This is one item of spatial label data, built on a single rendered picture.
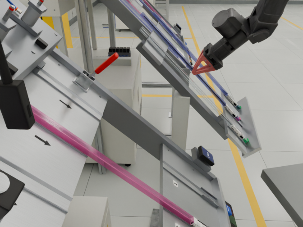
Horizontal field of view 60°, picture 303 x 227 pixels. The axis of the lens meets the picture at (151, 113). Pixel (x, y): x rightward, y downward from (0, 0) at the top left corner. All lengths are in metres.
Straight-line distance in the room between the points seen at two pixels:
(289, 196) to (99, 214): 0.60
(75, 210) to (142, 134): 0.33
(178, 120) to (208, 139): 1.16
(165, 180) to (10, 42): 0.39
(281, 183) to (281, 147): 1.22
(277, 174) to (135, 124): 0.59
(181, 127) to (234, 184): 0.89
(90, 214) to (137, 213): 0.79
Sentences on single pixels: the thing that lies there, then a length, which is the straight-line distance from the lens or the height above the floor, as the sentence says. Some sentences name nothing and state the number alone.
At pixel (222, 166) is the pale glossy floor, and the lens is 1.92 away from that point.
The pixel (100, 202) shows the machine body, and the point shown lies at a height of 0.62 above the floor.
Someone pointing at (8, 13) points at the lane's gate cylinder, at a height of 1.20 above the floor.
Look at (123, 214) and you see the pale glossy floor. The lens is 1.60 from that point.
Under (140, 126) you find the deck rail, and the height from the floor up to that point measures 0.90.
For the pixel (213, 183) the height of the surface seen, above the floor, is 0.73.
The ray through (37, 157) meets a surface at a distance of 0.41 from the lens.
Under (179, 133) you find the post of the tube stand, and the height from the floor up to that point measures 0.67.
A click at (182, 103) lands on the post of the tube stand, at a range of 0.95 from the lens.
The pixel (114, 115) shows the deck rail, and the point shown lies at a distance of 0.64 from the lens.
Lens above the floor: 1.27
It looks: 32 degrees down
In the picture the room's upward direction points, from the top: straight up
